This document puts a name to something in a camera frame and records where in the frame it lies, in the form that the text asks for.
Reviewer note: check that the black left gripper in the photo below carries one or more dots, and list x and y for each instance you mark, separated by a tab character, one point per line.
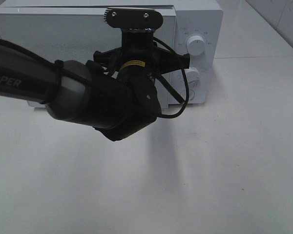
142	46

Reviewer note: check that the white microwave knob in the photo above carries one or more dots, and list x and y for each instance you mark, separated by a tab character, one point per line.
192	74
196	45

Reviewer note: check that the round white door button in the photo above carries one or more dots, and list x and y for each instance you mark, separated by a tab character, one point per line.
191	94

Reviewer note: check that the white microwave door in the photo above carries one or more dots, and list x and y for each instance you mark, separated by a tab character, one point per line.
53	34

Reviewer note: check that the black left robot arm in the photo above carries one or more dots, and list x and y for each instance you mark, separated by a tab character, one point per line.
114	92

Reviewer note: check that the white microwave oven body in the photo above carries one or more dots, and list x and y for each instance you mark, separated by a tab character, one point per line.
182	19

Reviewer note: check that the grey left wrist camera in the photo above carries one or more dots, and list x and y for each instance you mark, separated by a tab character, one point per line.
133	18

